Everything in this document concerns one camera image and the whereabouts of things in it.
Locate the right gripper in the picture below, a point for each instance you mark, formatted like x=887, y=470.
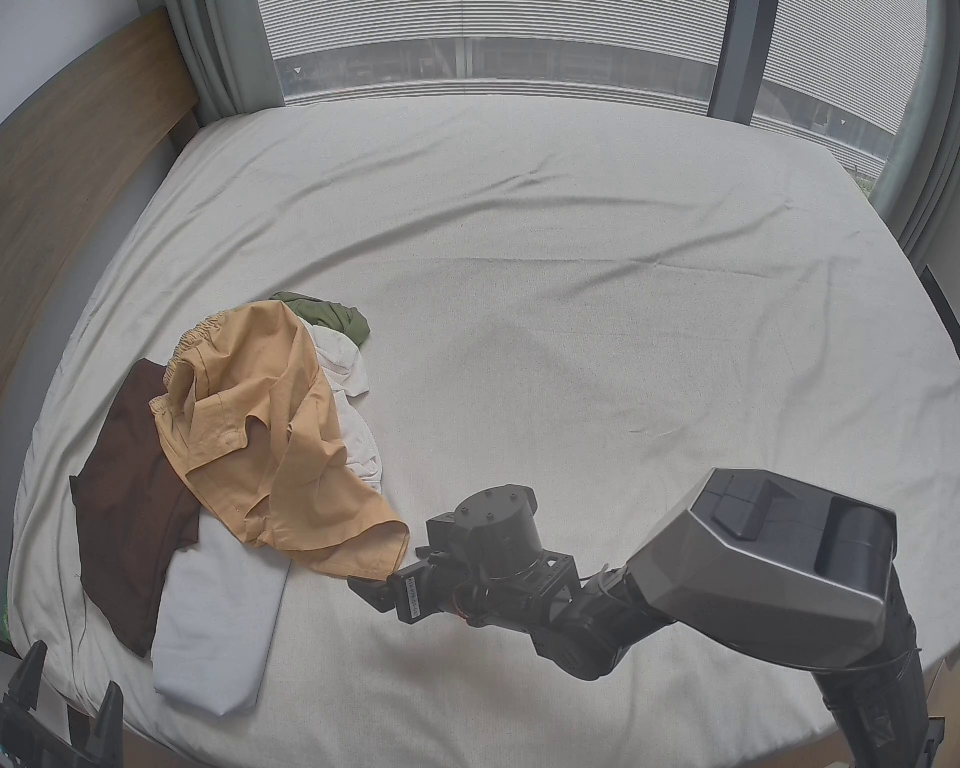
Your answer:
x=439, y=592

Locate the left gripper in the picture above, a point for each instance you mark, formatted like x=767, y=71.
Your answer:
x=45, y=750

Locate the tan shorts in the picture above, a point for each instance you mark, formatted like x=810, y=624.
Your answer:
x=300, y=420

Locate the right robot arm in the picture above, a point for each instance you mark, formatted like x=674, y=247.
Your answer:
x=750, y=570

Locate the bed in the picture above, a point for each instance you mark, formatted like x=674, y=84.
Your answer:
x=562, y=300

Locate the white garment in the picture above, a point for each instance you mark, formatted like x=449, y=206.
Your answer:
x=352, y=442

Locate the pale grey garment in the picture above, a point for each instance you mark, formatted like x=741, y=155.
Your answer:
x=217, y=637

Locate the brown garment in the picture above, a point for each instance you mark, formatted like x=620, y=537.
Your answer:
x=127, y=510

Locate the green garment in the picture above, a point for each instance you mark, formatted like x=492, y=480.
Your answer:
x=330, y=315

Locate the grey-green curtain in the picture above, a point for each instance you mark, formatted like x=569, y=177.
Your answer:
x=930, y=150
x=225, y=60

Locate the window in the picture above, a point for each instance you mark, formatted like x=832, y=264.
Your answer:
x=525, y=37

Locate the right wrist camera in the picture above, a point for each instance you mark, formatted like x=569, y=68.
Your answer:
x=442, y=534

